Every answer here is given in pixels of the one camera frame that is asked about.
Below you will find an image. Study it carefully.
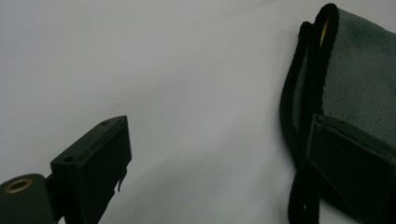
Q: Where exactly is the grey cloth with black trim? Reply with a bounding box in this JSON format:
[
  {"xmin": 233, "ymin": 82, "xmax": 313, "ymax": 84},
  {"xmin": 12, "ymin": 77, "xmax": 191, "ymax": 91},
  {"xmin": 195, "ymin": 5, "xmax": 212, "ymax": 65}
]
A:
[{"xmin": 278, "ymin": 3, "xmax": 396, "ymax": 224}]

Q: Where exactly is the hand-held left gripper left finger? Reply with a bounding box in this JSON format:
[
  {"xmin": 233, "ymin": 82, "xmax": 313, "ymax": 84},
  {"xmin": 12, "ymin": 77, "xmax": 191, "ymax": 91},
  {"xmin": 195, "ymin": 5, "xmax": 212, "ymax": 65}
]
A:
[{"xmin": 49, "ymin": 115, "xmax": 133, "ymax": 224}]

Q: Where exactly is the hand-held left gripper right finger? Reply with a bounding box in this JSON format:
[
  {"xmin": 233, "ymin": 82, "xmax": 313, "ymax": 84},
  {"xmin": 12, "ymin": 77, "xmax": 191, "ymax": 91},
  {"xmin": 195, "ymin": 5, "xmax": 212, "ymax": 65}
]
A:
[{"xmin": 305, "ymin": 113, "xmax": 396, "ymax": 224}]

